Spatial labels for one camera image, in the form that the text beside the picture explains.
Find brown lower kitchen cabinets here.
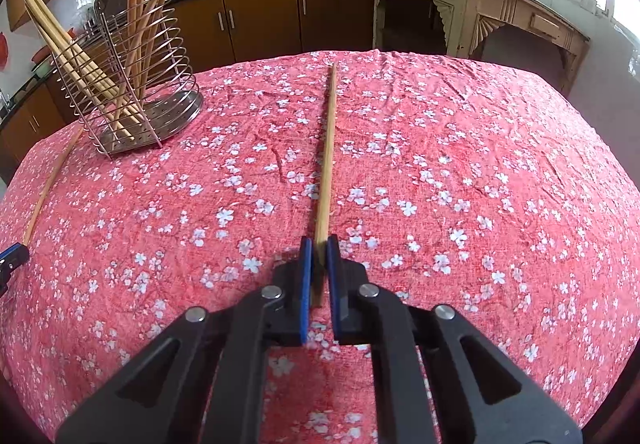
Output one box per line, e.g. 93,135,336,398
0,0,376,175

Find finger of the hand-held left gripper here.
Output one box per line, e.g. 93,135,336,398
0,244,30,295

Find red plastic bowl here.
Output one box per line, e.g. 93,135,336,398
32,26,76,62

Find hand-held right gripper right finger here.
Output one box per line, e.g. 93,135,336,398
325,234,585,444

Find pink floral tablecloth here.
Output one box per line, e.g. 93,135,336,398
0,49,640,444

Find steel wire utensil holder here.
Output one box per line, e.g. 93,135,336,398
47,0,205,160

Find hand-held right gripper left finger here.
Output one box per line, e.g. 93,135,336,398
55,236,315,444

